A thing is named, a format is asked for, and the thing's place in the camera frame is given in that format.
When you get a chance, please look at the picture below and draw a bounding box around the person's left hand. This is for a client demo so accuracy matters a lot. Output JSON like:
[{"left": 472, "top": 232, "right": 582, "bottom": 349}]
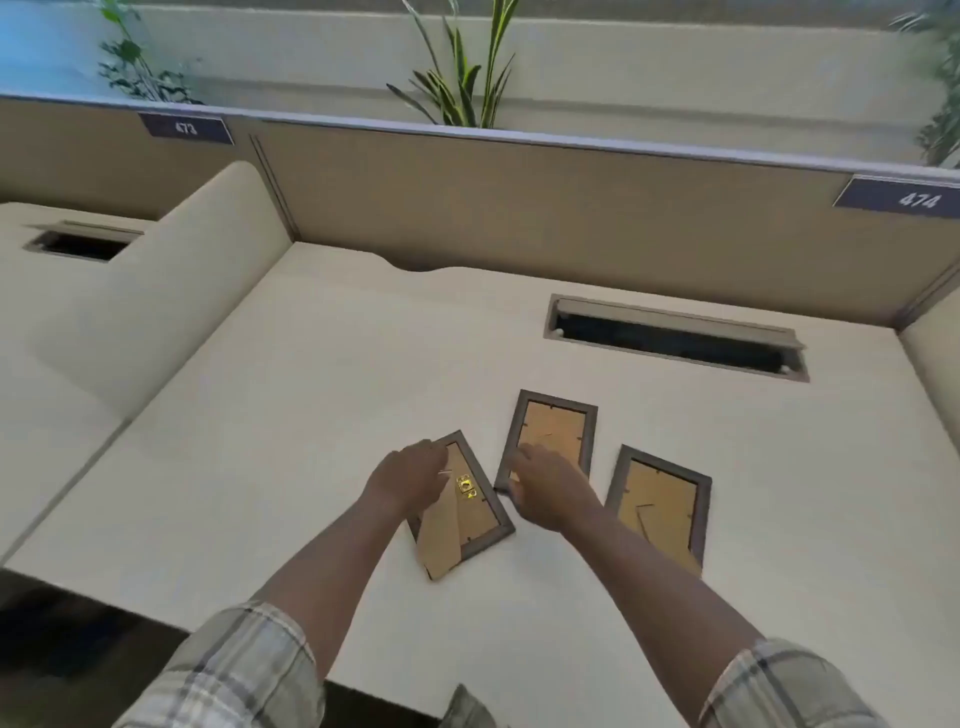
[{"left": 363, "top": 439, "right": 455, "bottom": 520}]

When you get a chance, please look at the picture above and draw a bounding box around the person's right hand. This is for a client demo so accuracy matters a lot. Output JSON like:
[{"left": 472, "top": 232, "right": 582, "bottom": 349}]
[{"left": 508, "top": 442, "right": 606, "bottom": 535}]

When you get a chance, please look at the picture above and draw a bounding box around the brown picture frame cardboard back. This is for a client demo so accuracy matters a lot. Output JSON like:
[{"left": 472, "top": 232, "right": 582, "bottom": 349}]
[
  {"left": 493, "top": 389, "right": 600, "bottom": 501},
  {"left": 604, "top": 444, "right": 713, "bottom": 579}
]

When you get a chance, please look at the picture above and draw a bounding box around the picture frame with stand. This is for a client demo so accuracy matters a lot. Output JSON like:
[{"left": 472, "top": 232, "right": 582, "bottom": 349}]
[{"left": 405, "top": 429, "right": 518, "bottom": 583}]

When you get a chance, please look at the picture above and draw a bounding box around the person's left forearm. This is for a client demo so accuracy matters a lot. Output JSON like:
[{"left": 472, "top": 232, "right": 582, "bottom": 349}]
[{"left": 249, "top": 483, "right": 412, "bottom": 685}]

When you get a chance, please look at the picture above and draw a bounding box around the person's right forearm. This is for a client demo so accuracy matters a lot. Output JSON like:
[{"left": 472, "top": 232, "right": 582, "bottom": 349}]
[{"left": 558, "top": 501, "right": 768, "bottom": 710}]

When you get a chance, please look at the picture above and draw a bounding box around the beige desk partition panel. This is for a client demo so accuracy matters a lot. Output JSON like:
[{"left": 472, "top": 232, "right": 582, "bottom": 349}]
[{"left": 0, "top": 93, "right": 960, "bottom": 332}]

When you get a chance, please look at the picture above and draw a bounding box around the plaid shirt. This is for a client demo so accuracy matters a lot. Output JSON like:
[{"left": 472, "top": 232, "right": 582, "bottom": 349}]
[{"left": 112, "top": 600, "right": 888, "bottom": 728}]

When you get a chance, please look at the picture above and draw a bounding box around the cream curved side divider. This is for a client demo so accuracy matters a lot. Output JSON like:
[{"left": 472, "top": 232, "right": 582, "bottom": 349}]
[
  {"left": 897, "top": 288, "right": 960, "bottom": 460},
  {"left": 41, "top": 160, "right": 294, "bottom": 423}
]

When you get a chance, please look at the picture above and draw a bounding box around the long-leaf green plant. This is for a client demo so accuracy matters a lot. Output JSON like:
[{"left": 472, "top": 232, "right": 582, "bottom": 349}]
[{"left": 385, "top": 0, "right": 523, "bottom": 131}]

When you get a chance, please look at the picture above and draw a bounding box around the dark blue label plate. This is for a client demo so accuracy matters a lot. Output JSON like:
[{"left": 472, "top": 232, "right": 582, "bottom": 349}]
[
  {"left": 832, "top": 174, "right": 960, "bottom": 217},
  {"left": 138, "top": 112, "right": 235, "bottom": 147}
]

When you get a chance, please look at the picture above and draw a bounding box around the small leafy green plant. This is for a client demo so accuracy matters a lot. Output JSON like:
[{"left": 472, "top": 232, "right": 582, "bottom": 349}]
[{"left": 96, "top": 0, "right": 205, "bottom": 105}]

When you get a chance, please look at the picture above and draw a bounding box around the feathery green plant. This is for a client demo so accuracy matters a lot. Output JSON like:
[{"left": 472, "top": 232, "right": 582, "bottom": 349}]
[{"left": 891, "top": 0, "right": 960, "bottom": 171}]

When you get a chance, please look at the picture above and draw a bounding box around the grey desk cable slot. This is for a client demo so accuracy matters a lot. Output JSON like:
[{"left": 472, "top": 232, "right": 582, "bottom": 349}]
[
  {"left": 21, "top": 220, "right": 145, "bottom": 264},
  {"left": 543, "top": 293, "right": 812, "bottom": 384}
]

